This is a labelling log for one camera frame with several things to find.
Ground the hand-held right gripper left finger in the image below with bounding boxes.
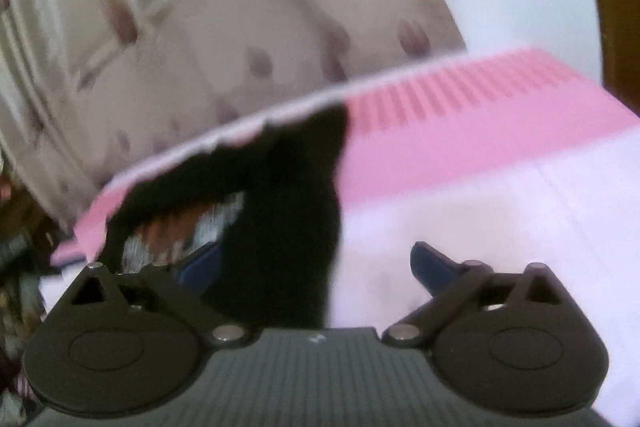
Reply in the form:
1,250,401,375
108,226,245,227
71,242,250,349

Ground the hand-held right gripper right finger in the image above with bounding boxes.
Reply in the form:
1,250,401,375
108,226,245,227
381,243,570,350

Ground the black garment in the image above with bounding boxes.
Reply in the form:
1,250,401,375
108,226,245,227
102,103,351,330

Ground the pink checked bed sheet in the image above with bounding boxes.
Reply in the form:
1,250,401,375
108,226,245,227
39,48,640,427

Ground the multicoloured patterned cloth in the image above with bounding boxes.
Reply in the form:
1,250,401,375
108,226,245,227
0,147,81,413

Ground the beige leaf print curtain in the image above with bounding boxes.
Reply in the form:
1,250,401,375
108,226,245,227
0,0,468,233

